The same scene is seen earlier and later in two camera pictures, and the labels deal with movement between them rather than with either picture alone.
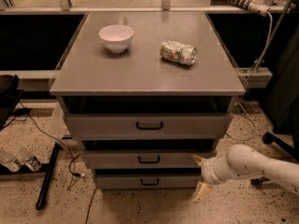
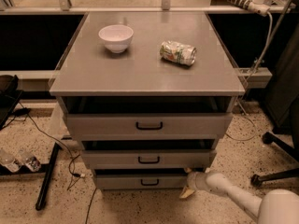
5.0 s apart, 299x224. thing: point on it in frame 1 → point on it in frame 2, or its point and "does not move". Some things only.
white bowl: (116, 37) does not move
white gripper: (209, 171) → (196, 182)
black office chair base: (291, 150) → (270, 138)
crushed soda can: (177, 51) does not move
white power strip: (257, 4) does not move
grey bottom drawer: (148, 181) does not move
